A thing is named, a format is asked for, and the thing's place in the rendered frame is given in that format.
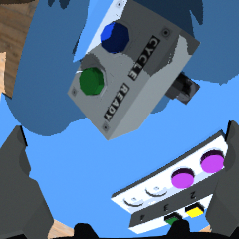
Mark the grey control box with blue and green buttons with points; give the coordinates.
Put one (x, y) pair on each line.
(125, 72)

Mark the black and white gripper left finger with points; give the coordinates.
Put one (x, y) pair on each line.
(24, 212)

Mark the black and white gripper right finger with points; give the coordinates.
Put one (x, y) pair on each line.
(222, 213)

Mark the blue flat mat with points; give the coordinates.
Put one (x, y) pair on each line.
(77, 169)

